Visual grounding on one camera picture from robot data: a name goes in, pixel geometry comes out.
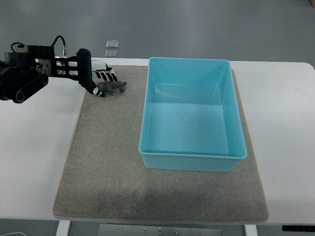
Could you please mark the blue plastic box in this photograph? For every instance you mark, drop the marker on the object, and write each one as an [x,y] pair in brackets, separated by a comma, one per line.
[191,118]

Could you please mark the upper square floor plate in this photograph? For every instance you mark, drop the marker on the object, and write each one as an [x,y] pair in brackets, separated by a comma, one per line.
[112,44]

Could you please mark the black table control panel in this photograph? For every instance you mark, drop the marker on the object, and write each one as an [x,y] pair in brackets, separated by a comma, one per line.
[298,228]

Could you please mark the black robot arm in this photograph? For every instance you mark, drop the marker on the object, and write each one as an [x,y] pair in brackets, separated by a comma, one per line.
[27,69]

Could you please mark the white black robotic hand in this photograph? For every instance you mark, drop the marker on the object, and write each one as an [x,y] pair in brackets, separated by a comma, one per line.
[101,72]

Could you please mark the square floor plate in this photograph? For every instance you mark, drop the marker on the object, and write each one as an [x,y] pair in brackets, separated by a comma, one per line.
[112,44]
[111,53]

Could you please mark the lower square floor plate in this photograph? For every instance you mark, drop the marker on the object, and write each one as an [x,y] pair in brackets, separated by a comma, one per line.
[111,53]

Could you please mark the brown toy hippo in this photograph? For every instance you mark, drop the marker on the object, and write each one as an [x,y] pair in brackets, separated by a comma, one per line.
[108,87]

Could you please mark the grey felt mat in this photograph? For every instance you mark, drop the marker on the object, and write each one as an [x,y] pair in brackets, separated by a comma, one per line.
[104,177]

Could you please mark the metal table crossbar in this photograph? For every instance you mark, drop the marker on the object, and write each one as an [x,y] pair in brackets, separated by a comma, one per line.
[133,230]

